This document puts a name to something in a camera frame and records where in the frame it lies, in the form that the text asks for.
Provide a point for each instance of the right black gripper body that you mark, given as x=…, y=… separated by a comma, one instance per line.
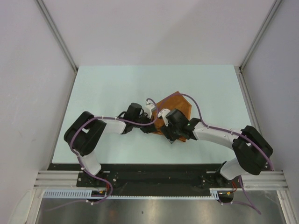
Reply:
x=174, y=131

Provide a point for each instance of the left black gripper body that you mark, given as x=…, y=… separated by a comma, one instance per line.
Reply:
x=144, y=119

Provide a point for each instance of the orange satin napkin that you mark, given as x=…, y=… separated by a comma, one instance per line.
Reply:
x=173, y=101

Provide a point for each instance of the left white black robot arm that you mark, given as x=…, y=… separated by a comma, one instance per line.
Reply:
x=84, y=134

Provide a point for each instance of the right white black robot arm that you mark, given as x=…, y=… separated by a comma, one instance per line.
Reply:
x=251, y=149

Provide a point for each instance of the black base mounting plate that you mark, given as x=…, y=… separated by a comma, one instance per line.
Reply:
x=152, y=179

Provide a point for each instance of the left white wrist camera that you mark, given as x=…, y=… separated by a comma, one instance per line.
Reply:
x=149, y=109

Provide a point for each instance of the right aluminium corner post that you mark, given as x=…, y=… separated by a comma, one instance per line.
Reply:
x=262, y=30

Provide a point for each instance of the aluminium corner post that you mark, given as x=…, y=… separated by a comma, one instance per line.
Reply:
x=262, y=30
x=56, y=34

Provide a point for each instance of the white slotted cable duct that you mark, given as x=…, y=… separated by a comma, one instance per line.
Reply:
x=88, y=194

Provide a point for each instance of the aluminium frame rail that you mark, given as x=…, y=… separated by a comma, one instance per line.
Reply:
x=274, y=180

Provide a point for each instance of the left aluminium corner post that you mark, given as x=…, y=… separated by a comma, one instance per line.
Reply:
x=56, y=34

